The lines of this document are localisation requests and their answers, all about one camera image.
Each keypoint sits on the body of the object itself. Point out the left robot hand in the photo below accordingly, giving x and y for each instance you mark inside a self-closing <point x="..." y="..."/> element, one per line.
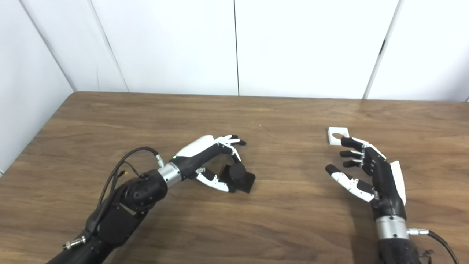
<point x="199" y="154"/>

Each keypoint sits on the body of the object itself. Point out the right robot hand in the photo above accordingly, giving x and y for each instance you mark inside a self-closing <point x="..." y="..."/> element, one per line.
<point x="386" y="187"/>

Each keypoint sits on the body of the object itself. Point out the black peg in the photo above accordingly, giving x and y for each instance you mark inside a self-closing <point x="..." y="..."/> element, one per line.
<point x="240" y="178"/>

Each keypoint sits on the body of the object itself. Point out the white square piece with hole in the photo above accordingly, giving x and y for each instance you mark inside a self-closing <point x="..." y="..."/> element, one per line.
<point x="334" y="140"/>

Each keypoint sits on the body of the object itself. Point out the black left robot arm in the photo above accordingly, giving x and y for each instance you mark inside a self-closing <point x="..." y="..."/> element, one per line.
<point x="124" y="209"/>

